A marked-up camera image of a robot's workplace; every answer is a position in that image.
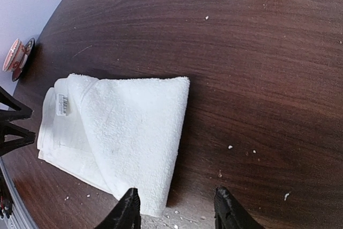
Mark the cream towel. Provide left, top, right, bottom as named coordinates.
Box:
left=37, top=74, right=190, bottom=217

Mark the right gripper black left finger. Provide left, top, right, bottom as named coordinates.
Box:
left=95, top=188, right=141, bottom=229

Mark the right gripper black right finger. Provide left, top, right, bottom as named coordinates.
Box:
left=214, top=186, right=264, bottom=229

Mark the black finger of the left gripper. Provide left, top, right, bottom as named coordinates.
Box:
left=1, top=123, right=36, bottom=156
left=1, top=87, right=33, bottom=122

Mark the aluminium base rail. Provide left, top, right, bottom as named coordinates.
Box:
left=1, top=158, right=38, bottom=229

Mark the red white patterned bowl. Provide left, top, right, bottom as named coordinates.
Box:
left=2, top=39, right=27, bottom=72

